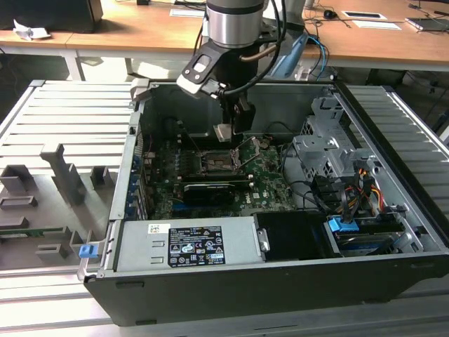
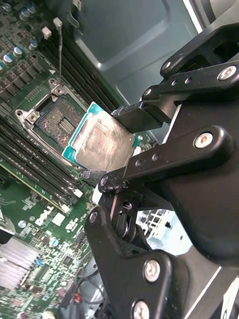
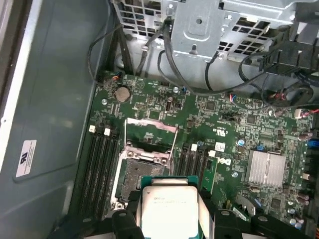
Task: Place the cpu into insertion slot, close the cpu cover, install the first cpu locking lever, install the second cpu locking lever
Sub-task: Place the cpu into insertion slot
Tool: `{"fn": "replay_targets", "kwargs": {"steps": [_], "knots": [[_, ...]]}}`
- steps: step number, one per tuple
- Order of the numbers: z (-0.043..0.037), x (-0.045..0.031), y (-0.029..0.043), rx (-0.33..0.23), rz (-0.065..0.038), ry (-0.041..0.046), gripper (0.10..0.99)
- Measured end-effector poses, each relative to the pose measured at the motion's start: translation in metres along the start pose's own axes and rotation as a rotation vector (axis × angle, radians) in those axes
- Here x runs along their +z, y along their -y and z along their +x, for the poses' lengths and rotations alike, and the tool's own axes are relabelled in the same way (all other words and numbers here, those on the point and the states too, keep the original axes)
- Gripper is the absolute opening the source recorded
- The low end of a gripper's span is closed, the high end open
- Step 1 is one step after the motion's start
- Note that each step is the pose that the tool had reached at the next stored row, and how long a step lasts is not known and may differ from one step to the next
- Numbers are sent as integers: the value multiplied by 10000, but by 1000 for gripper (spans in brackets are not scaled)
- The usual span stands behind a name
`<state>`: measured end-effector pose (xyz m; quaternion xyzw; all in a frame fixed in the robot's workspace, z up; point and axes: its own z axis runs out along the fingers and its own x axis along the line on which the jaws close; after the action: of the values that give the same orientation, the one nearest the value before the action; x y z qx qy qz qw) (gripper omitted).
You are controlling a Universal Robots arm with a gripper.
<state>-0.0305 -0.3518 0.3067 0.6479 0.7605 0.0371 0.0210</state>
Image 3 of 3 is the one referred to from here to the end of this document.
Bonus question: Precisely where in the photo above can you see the white label sticker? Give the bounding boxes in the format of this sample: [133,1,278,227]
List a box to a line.
[15,139,37,178]

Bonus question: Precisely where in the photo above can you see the green motherboard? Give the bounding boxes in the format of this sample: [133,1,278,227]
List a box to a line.
[74,71,319,239]

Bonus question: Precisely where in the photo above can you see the black RAM slot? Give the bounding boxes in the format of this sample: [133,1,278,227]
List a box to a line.
[102,133,121,220]
[183,145,194,180]
[175,144,186,179]
[190,143,202,181]
[86,131,105,217]
[79,125,97,215]
[94,128,112,219]

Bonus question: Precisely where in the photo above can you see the thin black wire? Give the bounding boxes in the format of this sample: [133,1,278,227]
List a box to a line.
[86,23,123,87]

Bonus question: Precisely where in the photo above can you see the round coin cell battery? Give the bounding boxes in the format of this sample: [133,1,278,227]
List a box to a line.
[114,86,131,103]

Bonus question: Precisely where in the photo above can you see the thin wire locking lever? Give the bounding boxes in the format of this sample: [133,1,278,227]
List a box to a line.
[170,127,180,152]

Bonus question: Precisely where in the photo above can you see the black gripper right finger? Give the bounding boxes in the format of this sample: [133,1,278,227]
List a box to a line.
[200,192,311,239]

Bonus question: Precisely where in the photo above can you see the grey metal disk bay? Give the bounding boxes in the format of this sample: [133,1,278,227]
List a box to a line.
[111,0,297,63]

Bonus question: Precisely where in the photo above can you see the silver CPU chip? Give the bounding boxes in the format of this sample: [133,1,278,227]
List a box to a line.
[139,175,201,239]

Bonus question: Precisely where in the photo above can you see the green RAM stick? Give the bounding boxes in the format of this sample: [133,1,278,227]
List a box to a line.
[201,150,218,195]

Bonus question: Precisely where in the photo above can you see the metal socket cover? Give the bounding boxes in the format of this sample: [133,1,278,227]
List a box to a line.
[123,118,180,164]

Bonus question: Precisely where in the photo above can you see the silver finned heat sink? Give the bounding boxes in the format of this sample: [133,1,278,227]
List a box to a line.
[245,150,287,189]

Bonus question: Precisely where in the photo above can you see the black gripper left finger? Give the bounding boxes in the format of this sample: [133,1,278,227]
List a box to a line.
[47,190,145,239]

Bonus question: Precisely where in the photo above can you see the black PC case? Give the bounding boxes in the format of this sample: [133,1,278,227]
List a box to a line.
[0,0,319,239]

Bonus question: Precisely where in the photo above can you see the CPU socket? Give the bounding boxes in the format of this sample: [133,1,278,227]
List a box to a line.
[109,141,175,215]

